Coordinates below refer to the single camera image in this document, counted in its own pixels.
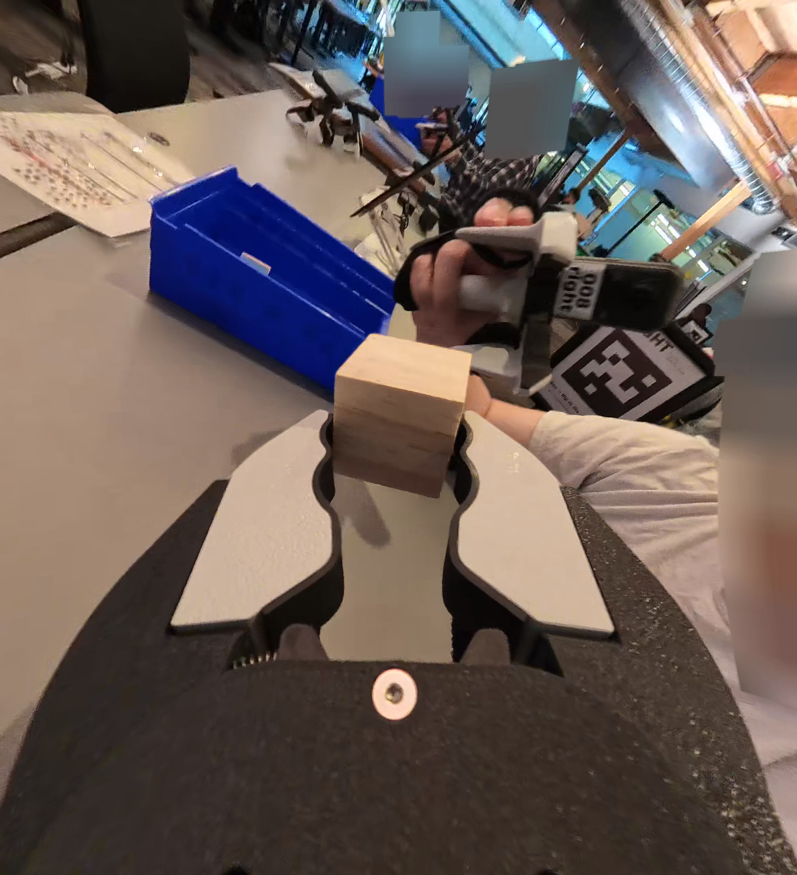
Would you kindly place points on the silver ventilation duct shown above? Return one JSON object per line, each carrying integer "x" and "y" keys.
{"x": 699, "y": 96}

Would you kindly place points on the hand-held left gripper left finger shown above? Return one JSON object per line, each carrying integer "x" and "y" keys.
{"x": 262, "y": 526}

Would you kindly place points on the printed paper sheet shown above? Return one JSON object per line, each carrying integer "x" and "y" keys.
{"x": 63, "y": 164}

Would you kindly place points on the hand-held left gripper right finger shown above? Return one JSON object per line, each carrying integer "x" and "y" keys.
{"x": 521, "y": 540}

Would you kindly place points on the black office chair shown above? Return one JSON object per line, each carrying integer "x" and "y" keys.
{"x": 135, "y": 48}

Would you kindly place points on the person's right hand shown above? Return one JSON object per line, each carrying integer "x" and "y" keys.
{"x": 439, "y": 294}

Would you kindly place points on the black and white marker board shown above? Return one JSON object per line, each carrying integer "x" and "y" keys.
{"x": 621, "y": 372}

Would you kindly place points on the person's right forearm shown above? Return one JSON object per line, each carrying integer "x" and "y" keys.
{"x": 504, "y": 407}

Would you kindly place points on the small grey tab in bin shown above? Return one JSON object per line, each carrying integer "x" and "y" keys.
{"x": 255, "y": 262}

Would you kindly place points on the dark metal tool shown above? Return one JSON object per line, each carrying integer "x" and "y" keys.
{"x": 333, "y": 109}

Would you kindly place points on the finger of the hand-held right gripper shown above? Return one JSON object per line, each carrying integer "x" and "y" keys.
{"x": 539, "y": 355}

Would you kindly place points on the wooden cube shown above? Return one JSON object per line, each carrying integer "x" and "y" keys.
{"x": 398, "y": 410}

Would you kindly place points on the blue plastic bin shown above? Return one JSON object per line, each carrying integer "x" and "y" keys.
{"x": 262, "y": 280}

